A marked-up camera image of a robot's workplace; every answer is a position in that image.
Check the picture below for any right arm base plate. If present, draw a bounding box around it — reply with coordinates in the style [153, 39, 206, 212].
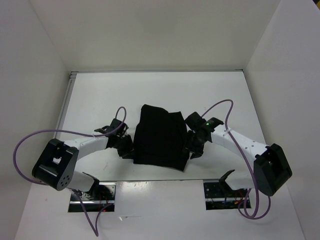
[203, 181, 248, 211]

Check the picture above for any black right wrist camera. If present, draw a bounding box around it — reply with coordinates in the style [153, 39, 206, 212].
[184, 112, 206, 131]

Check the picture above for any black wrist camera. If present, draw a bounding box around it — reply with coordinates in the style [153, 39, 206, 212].
[109, 118, 129, 135]
[184, 112, 206, 131]

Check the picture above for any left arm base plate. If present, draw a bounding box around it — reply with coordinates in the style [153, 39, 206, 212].
[68, 182, 116, 213]

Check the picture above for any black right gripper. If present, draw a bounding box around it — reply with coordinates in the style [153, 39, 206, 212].
[182, 129, 207, 159]

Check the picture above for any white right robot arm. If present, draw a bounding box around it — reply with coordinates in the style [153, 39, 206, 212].
[185, 115, 293, 197]

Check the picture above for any black skirt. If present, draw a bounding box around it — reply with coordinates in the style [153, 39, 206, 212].
[133, 104, 189, 172]

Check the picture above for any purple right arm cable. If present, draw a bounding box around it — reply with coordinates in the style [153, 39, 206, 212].
[201, 99, 272, 220]

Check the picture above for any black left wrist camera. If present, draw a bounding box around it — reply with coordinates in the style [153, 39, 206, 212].
[109, 118, 129, 135]

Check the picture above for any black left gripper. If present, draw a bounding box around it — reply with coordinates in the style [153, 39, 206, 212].
[113, 134, 139, 160]

